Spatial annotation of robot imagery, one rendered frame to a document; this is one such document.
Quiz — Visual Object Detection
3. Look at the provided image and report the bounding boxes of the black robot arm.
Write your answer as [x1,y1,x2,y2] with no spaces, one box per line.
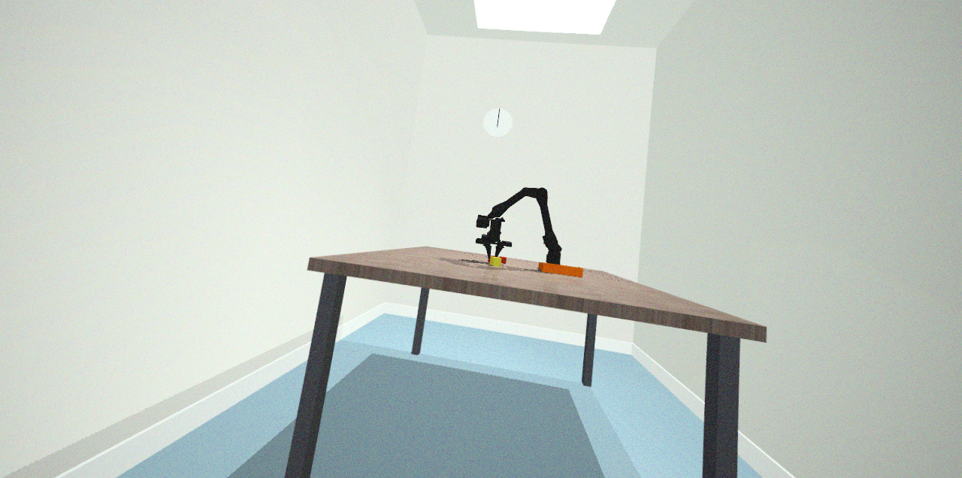
[476,187,562,265]

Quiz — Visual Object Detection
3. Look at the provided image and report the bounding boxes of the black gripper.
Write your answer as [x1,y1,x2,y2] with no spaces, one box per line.
[476,229,512,259]

